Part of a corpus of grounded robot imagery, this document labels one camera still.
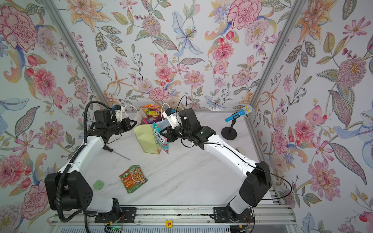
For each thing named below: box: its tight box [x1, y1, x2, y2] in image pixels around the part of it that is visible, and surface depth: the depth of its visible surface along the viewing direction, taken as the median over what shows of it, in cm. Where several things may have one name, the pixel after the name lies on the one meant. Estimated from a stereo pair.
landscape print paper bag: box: [133, 111, 171, 155], surface depth 86 cm
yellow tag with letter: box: [165, 219, 174, 229], surface depth 72 cm
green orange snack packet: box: [118, 164, 149, 194], surface depth 88 cm
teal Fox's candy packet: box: [153, 121, 170, 155], surface depth 74 cm
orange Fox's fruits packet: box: [142, 103, 162, 119], surface depth 88 cm
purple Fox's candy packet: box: [142, 117, 163, 125], surface depth 90 cm
